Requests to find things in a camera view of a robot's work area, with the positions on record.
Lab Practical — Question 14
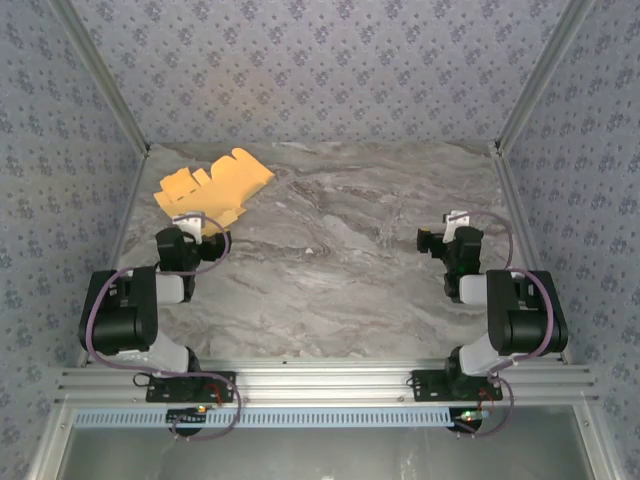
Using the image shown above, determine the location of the yellow paper box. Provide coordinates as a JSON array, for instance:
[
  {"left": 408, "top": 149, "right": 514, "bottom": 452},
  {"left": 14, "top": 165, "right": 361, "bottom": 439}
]
[{"left": 153, "top": 147, "right": 276, "bottom": 236}]

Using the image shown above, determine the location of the slotted pale blue cable duct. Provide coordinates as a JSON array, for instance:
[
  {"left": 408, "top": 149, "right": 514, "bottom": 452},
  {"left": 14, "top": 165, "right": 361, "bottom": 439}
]
[{"left": 72, "top": 405, "right": 456, "bottom": 430}]

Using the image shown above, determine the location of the aluminium table side rail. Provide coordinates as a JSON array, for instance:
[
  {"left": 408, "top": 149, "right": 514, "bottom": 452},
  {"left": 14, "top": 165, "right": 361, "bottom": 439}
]
[
  {"left": 74, "top": 147, "right": 154, "bottom": 369},
  {"left": 489, "top": 144, "right": 574, "bottom": 366}
]

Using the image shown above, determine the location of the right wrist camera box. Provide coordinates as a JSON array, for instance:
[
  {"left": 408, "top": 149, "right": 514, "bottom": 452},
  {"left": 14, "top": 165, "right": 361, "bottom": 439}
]
[{"left": 441, "top": 209, "right": 472, "bottom": 245}]

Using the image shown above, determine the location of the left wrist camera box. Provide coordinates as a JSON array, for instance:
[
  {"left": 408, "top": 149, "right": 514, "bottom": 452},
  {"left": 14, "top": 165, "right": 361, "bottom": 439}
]
[{"left": 171, "top": 210, "right": 207, "bottom": 246}]

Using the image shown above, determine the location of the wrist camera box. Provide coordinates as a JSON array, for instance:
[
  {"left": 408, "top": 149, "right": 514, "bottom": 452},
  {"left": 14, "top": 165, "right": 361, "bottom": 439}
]
[
  {"left": 171, "top": 210, "right": 207, "bottom": 246},
  {"left": 441, "top": 209, "right": 472, "bottom": 245}
]

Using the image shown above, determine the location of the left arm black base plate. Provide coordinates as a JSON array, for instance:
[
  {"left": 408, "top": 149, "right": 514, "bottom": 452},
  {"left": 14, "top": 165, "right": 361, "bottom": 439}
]
[{"left": 145, "top": 370, "right": 238, "bottom": 404}]

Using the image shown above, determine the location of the aluminium cross rail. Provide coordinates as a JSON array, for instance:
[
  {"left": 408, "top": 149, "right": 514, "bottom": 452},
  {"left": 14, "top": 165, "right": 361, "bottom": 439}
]
[{"left": 54, "top": 357, "right": 600, "bottom": 404}]

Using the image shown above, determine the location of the aluminium frame post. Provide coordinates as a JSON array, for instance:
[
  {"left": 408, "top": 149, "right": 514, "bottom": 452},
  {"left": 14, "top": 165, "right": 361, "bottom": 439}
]
[
  {"left": 47, "top": 0, "right": 153, "bottom": 158},
  {"left": 491, "top": 0, "right": 600, "bottom": 158}
]

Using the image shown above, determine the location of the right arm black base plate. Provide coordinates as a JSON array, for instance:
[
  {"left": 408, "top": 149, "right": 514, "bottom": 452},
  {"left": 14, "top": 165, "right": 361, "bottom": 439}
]
[{"left": 410, "top": 369, "right": 504, "bottom": 403}]

